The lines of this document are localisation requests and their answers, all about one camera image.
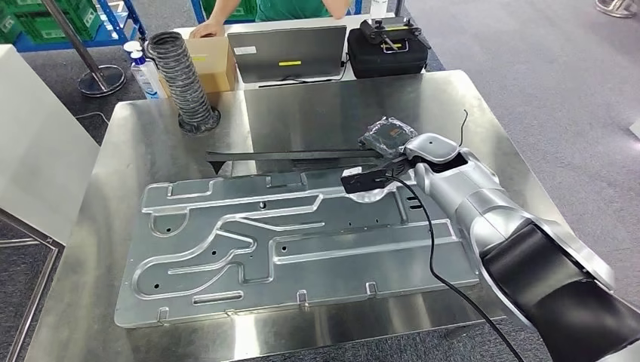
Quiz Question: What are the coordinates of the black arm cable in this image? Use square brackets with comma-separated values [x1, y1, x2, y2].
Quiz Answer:
[382, 174, 526, 362]

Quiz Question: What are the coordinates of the person's right hand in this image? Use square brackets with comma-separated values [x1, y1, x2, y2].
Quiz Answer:
[189, 20, 226, 40]

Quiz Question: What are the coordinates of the grey laptop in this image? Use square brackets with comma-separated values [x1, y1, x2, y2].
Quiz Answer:
[227, 25, 349, 84]

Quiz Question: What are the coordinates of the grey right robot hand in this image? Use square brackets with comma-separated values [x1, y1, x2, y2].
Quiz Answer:
[358, 116, 418, 160]

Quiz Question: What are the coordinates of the black plastic frame part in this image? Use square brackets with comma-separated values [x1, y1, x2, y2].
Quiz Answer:
[205, 148, 386, 176]

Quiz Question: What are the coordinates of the black ribbed hose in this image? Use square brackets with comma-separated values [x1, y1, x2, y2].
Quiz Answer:
[145, 30, 222, 136]

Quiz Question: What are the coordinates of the thin floor cable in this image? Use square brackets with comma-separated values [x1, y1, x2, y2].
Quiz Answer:
[75, 110, 109, 124]

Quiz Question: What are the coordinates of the clear pump bottle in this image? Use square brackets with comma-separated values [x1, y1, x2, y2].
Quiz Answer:
[123, 41, 164, 101]

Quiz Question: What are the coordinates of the chrome stanchion with round base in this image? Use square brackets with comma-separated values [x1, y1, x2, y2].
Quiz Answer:
[41, 0, 127, 97]

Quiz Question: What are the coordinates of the person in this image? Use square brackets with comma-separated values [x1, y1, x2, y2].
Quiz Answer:
[189, 0, 353, 40]

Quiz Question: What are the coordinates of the white panel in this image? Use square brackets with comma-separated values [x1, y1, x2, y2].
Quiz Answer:
[0, 44, 101, 246]

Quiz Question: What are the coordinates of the green plastic crate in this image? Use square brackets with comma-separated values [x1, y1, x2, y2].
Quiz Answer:
[17, 0, 103, 44]
[0, 10, 23, 45]

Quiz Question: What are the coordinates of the cardboard box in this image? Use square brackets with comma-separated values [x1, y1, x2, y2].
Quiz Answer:
[158, 35, 238, 98]

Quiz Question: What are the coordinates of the chrome round base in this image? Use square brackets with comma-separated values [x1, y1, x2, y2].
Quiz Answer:
[595, 0, 640, 18]

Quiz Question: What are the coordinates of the stainless steel workbench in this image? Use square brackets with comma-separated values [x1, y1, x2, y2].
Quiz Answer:
[23, 69, 566, 362]

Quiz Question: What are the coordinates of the stamped metal plate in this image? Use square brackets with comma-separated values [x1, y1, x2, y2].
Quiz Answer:
[113, 167, 484, 330]

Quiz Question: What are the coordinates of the black carrying case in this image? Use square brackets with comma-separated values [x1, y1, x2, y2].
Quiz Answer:
[346, 26, 429, 80]

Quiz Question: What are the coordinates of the stainless steel side table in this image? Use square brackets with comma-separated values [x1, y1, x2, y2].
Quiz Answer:
[0, 207, 66, 362]

